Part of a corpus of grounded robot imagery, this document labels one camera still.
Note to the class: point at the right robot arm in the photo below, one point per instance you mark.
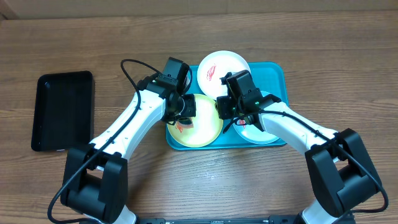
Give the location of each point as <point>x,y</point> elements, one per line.
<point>341,171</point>

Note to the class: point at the black rectangular tray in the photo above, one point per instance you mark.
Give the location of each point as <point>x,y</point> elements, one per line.
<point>64,111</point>

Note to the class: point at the green and pink sponge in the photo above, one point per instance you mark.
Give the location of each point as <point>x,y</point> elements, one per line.
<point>184,124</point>

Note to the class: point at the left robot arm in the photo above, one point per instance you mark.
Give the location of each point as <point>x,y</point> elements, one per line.
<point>95,179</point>

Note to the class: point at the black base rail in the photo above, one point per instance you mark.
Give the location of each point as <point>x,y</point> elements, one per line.
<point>273,219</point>

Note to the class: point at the green rimmed plate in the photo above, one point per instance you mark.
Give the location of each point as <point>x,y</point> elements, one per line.
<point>207,127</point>

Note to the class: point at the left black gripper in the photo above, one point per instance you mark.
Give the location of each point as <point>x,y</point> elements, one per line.
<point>189,101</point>

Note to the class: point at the light blue plate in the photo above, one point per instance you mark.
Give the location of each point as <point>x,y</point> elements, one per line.
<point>252,134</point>

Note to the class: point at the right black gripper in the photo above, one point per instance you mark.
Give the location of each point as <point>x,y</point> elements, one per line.
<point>227,107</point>

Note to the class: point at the teal plastic serving tray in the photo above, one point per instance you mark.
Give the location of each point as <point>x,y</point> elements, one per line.
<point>267,76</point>

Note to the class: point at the white plate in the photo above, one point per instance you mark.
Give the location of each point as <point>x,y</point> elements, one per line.
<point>215,66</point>

